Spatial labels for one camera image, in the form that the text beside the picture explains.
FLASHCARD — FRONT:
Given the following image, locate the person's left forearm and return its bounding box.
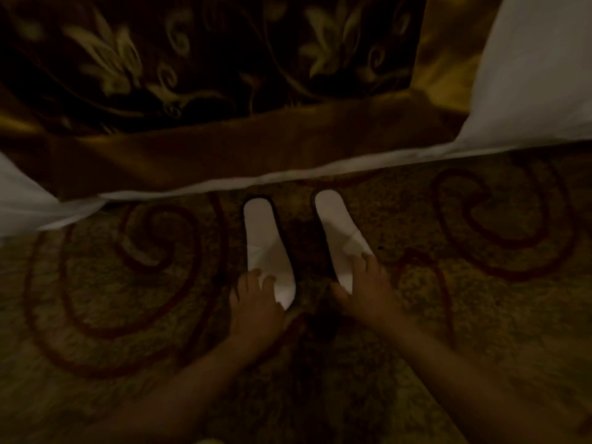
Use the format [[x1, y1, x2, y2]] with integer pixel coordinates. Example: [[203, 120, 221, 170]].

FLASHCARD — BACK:
[[81, 329, 288, 444]]

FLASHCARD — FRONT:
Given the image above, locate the person's right hand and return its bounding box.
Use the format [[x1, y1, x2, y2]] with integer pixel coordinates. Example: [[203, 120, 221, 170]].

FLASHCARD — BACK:
[[330, 253, 404, 330]]

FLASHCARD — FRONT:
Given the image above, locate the person's left hand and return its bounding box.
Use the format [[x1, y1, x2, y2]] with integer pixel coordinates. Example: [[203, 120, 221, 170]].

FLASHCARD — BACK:
[[228, 268, 288, 343]]

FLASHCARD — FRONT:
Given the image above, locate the brown floral bed runner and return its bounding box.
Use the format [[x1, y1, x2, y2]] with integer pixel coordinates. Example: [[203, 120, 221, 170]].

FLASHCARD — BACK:
[[0, 0, 506, 202]]

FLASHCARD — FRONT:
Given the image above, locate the white slipper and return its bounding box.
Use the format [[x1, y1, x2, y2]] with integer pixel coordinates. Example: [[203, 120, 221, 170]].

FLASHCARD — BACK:
[[314, 189, 374, 294], [243, 197, 297, 311]]

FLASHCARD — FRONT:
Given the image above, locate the person's right forearm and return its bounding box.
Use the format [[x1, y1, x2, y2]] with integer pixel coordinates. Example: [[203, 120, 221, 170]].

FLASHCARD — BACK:
[[370, 310, 592, 444]]

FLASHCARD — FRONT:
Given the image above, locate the white bed sheet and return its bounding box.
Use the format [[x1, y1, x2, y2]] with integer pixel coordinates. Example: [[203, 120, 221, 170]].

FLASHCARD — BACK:
[[0, 0, 592, 239]]

